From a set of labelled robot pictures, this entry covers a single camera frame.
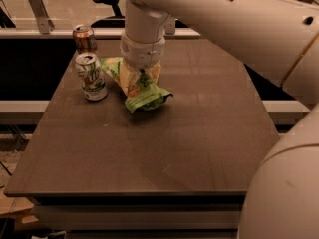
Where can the grey table drawer base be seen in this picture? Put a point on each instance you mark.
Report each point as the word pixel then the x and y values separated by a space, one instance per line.
pixel 141 213

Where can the cardboard box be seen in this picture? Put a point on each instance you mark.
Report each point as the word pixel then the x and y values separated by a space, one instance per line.
pixel 19 209

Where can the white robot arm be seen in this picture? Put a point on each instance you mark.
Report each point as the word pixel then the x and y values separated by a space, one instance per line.
pixel 278 39

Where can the middle metal glass bracket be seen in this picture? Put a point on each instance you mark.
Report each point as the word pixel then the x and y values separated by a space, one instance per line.
pixel 169 27

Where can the white green 7up can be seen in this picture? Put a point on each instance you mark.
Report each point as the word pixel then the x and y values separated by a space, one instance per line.
pixel 92 76

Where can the brown soda can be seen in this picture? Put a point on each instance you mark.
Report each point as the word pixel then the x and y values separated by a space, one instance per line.
pixel 85 39

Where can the left metal glass bracket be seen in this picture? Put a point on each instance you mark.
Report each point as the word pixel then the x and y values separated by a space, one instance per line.
pixel 44 23

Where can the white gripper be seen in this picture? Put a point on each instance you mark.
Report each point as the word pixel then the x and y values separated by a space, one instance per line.
pixel 142 53

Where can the green rice chip bag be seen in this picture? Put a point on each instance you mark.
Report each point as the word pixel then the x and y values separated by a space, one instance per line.
pixel 145 96

